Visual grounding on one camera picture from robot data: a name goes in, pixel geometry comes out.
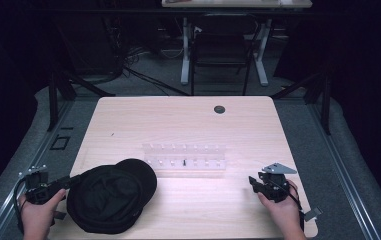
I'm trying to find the black cap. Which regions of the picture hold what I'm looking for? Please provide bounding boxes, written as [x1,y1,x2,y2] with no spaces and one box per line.
[66,158,158,235]

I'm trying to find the black chair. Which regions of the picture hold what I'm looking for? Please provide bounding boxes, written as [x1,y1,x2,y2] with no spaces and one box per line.
[189,13,260,97]

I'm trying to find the grey flat clip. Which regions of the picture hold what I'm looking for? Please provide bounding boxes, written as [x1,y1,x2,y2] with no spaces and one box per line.
[303,206,324,223]

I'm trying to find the black metal stand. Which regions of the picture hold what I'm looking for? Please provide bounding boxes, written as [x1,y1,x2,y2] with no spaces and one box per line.
[46,64,116,132]
[270,64,333,136]

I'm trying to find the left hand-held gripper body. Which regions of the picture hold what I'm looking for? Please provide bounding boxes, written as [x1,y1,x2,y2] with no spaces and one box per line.
[17,164,68,205]

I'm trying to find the aluminium rail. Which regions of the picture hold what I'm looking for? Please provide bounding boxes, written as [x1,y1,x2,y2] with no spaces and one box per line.
[0,99,76,240]
[307,99,381,240]

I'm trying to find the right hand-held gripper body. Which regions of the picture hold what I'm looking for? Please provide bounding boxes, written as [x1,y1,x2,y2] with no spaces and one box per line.
[257,162,299,204]

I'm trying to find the black floor cables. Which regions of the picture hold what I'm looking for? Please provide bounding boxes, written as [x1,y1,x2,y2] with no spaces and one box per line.
[123,65,191,97]

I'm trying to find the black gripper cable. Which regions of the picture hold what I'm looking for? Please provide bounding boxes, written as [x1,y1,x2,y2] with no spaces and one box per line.
[271,178,306,232]
[12,177,30,235]

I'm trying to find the clear acrylic rack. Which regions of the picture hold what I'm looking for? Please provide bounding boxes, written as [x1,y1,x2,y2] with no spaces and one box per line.
[141,143,228,171]

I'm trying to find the person's left hand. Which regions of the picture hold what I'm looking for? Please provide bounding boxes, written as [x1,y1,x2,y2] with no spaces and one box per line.
[18,188,68,240]

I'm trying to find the white-legged desk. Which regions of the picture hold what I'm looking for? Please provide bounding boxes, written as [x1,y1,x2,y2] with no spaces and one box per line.
[161,0,313,88]

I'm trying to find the person's right hand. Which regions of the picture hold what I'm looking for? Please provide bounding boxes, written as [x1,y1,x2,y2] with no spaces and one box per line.
[257,179,308,240]

